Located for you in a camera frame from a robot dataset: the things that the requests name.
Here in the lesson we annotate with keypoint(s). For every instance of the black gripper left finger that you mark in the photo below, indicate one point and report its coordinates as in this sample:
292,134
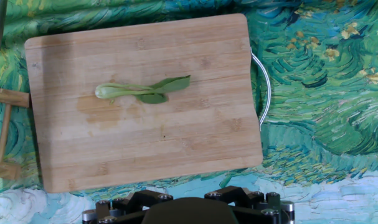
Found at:
123,205

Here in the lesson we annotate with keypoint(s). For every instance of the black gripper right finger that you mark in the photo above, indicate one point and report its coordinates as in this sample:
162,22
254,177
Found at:
257,205

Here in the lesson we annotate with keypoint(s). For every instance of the green pakchoi stalk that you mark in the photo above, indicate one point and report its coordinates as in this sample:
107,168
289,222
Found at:
120,91

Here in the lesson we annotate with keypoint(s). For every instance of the bamboo cutting board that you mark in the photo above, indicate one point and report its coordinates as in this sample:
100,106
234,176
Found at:
151,140

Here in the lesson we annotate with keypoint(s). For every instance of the painted landscape tablecloth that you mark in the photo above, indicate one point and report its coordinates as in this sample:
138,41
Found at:
325,93

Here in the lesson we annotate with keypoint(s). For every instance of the wooden peg rack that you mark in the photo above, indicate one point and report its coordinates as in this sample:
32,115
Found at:
8,98

